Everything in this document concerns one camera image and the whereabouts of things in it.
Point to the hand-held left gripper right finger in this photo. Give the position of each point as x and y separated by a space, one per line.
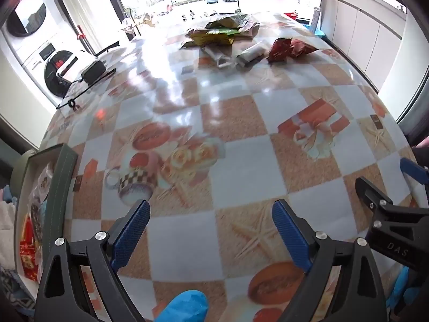
290 231

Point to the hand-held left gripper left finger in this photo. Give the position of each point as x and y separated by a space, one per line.
132 231

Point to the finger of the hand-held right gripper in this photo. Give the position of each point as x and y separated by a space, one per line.
410 169
368 191

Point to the green rimmed storage box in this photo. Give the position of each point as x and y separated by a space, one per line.
60 181

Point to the person's right hand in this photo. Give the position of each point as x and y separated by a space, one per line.
400 285

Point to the person's left hand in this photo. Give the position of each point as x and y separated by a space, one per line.
184 308

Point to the person's pink garment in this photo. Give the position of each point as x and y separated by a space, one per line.
423 147

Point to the white fluffy blanket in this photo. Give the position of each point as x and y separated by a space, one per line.
6 221

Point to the green sofa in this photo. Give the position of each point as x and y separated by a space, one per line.
20 171

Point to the dark patterned cloth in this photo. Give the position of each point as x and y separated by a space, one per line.
15 291

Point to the blue knitted blanket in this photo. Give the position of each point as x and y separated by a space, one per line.
6 193

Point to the white cabinet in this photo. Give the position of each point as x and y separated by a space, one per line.
362 33

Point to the small dark packet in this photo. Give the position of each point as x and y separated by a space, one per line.
187 69

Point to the folding chair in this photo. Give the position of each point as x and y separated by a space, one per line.
72 62

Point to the silver snack packet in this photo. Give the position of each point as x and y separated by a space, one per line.
249 54

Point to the white snack packet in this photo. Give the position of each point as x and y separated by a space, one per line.
218 57

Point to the red tray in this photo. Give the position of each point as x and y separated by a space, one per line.
291 15

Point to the red clip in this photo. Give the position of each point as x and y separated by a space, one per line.
80 35

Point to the pile of green yellow packets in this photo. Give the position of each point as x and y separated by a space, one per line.
218 35

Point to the cluttered small stand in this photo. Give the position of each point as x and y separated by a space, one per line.
137 20

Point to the white dryer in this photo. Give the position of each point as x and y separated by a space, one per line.
26 16

